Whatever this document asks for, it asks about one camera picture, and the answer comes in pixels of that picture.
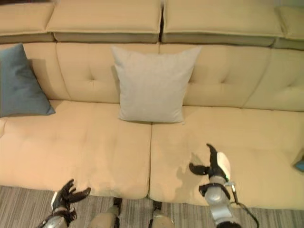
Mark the silver robot leg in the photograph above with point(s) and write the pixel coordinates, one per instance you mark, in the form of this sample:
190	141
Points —
161	217
105	217

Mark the teal cushion corner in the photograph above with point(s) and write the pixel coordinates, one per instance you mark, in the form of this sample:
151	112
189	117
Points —
300	164

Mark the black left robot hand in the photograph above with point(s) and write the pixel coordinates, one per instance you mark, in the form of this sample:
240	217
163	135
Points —
67	194

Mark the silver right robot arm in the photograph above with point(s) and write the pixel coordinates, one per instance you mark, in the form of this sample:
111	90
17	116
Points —
219	202

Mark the beige leather sofa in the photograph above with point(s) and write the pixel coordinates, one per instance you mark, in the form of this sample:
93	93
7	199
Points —
152	99

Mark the silver left robot leg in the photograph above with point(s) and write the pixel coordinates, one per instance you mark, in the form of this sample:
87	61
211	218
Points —
105	217

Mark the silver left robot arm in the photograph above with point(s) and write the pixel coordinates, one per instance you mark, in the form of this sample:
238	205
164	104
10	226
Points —
55	218

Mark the grey striped carpet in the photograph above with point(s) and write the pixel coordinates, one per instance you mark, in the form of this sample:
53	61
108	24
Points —
152	213

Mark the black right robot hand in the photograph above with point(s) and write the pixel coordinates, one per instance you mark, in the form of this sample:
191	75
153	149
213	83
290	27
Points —
217	164

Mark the blue square cushion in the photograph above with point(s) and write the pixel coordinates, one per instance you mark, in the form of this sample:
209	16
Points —
20	83

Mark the silver right robot leg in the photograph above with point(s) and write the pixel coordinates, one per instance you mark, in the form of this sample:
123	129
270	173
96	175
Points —
161	217

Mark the light grey square cushion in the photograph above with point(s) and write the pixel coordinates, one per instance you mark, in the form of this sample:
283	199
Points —
153	85

